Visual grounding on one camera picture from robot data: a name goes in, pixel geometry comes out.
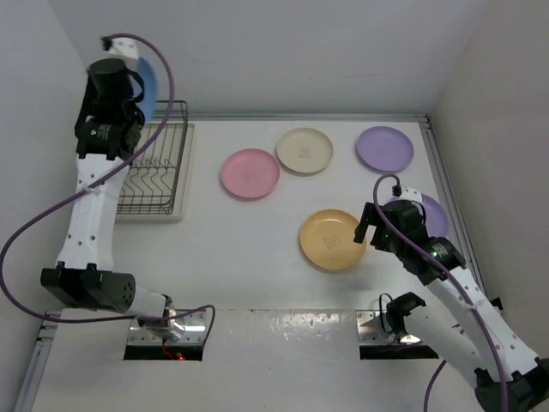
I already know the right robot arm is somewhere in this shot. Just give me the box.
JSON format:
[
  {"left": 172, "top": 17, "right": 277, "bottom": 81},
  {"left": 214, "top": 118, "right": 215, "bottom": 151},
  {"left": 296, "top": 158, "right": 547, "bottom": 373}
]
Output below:
[{"left": 353, "top": 200, "right": 548, "bottom": 411}]

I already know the wire dish rack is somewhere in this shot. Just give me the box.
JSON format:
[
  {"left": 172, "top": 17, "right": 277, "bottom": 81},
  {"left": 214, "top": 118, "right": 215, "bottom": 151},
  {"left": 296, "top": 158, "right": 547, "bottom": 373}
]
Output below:
[{"left": 115, "top": 100, "right": 190, "bottom": 215}]

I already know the cream plate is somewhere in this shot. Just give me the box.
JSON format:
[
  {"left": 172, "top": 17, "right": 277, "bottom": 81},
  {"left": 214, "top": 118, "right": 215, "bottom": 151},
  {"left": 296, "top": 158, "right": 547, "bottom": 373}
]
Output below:
[{"left": 275, "top": 128, "right": 334, "bottom": 175}]

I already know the beige drip tray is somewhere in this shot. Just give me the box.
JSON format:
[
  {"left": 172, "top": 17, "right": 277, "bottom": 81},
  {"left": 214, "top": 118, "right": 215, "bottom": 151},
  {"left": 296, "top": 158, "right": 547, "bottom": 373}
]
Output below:
[{"left": 113, "top": 123, "right": 196, "bottom": 224}]

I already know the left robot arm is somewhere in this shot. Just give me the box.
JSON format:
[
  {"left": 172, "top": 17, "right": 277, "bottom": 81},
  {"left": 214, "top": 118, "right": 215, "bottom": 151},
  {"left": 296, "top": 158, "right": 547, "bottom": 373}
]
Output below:
[{"left": 40, "top": 58, "right": 169, "bottom": 318}]

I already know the blue plate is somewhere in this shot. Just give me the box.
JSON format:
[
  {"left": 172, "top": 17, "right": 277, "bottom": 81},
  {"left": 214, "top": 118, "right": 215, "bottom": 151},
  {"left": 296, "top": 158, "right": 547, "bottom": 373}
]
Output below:
[{"left": 137, "top": 58, "right": 159, "bottom": 124}]

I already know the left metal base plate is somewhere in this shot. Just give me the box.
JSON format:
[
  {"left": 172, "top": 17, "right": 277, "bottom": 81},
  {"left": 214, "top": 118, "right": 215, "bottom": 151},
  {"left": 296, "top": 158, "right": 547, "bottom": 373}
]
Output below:
[{"left": 127, "top": 310, "right": 207, "bottom": 347}]

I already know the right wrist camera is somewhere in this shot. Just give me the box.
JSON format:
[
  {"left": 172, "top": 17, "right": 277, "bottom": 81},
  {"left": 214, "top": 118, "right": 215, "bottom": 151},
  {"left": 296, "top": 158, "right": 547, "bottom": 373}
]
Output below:
[{"left": 391, "top": 186, "right": 423, "bottom": 203}]

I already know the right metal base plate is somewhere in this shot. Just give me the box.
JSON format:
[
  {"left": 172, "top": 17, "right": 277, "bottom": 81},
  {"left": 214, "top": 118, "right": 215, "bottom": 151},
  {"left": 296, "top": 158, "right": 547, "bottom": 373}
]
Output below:
[{"left": 355, "top": 310, "right": 423, "bottom": 346}]

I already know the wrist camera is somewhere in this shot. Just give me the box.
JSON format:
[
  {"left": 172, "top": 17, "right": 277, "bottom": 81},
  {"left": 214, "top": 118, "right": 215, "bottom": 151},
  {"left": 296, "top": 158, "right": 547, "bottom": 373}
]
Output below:
[
  {"left": 101, "top": 37, "right": 139, "bottom": 65},
  {"left": 391, "top": 186, "right": 423, "bottom": 203}
]

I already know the metal base plate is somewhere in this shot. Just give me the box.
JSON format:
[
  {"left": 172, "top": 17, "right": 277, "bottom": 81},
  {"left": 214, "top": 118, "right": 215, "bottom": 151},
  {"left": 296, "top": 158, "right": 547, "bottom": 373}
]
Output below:
[
  {"left": 355, "top": 310, "right": 423, "bottom": 346},
  {"left": 127, "top": 310, "right": 207, "bottom": 347}
]

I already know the orange plate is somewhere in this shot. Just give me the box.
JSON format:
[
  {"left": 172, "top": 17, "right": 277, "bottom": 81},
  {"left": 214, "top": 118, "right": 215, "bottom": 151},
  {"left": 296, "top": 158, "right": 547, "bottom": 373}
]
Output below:
[{"left": 299, "top": 209, "right": 366, "bottom": 271}]

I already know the lilac plate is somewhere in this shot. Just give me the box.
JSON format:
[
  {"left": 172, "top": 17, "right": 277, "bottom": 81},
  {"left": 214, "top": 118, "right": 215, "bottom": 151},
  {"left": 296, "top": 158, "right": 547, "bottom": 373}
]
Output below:
[
  {"left": 388, "top": 191, "right": 449, "bottom": 238},
  {"left": 355, "top": 126, "right": 414, "bottom": 173}
]

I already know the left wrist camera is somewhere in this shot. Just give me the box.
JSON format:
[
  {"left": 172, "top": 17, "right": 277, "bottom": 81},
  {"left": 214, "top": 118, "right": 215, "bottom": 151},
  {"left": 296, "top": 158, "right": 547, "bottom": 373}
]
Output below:
[{"left": 101, "top": 37, "right": 139, "bottom": 65}]

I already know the pink plate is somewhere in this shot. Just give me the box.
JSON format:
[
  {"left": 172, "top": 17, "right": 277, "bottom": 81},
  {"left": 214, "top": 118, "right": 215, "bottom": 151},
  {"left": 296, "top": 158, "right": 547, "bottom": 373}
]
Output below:
[{"left": 220, "top": 148, "right": 281, "bottom": 199}]

